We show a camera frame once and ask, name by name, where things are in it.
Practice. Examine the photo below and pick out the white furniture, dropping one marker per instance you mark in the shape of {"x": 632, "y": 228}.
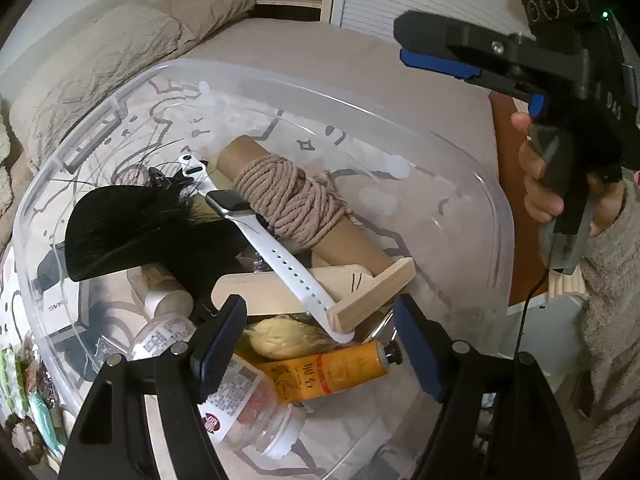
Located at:
{"x": 555, "y": 340}

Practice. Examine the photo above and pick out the person's right hand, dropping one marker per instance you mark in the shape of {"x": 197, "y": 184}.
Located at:
{"x": 537, "y": 190}

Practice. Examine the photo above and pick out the black felt hat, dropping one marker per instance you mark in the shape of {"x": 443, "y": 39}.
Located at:
{"x": 115, "y": 240}

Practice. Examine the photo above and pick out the clear labelled bottle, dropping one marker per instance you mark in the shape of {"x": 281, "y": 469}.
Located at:
{"x": 240, "y": 395}

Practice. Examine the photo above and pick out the white labelled bottle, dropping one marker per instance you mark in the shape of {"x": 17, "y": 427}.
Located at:
{"x": 160, "y": 335}

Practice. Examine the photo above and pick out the white smart watch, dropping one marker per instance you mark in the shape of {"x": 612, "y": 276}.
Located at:
{"x": 285, "y": 265}

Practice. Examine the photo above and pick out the beige bed sheet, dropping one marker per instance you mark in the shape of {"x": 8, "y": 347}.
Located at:
{"x": 350, "y": 70}

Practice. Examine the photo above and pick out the orange cream tube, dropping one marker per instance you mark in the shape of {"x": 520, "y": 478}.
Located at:
{"x": 320, "y": 367}

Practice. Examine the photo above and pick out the wooden stand piece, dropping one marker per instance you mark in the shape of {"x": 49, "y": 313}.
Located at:
{"x": 260, "y": 290}

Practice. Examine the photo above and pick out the clear plastic container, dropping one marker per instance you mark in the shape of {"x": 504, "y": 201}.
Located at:
{"x": 425, "y": 170}

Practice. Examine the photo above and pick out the black feather spray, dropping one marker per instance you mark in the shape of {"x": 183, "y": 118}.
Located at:
{"x": 165, "y": 195}

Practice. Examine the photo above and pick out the person's right forearm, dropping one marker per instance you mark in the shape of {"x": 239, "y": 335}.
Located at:
{"x": 610, "y": 310}

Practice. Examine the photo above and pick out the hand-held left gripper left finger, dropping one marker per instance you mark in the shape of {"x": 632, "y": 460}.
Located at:
{"x": 220, "y": 355}

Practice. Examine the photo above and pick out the yellow packet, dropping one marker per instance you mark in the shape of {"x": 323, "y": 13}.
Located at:
{"x": 285, "y": 335}

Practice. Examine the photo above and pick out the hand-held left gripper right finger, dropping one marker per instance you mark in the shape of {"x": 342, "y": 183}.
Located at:
{"x": 425, "y": 355}

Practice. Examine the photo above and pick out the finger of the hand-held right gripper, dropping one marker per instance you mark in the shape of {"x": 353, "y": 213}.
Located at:
{"x": 500, "y": 55}
{"x": 425, "y": 60}

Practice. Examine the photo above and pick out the cream bottle with white cap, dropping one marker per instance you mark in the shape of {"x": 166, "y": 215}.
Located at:
{"x": 165, "y": 295}

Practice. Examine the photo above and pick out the large beige pillow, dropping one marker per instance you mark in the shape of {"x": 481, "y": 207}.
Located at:
{"x": 100, "y": 60}

